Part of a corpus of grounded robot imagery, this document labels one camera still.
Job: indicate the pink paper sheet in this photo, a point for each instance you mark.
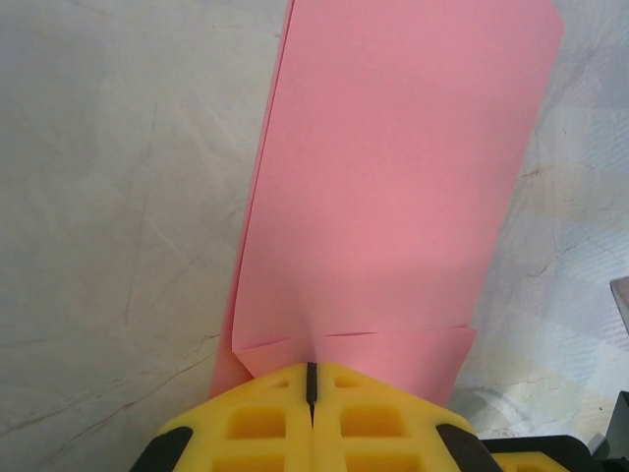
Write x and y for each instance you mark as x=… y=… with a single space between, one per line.
x=393 y=172

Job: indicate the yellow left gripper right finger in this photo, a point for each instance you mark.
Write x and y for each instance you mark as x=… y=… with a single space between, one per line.
x=373 y=428

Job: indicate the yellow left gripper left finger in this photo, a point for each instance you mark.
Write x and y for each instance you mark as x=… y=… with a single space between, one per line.
x=255 y=428

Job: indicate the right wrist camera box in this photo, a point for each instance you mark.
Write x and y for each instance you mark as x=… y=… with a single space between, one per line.
x=621 y=305

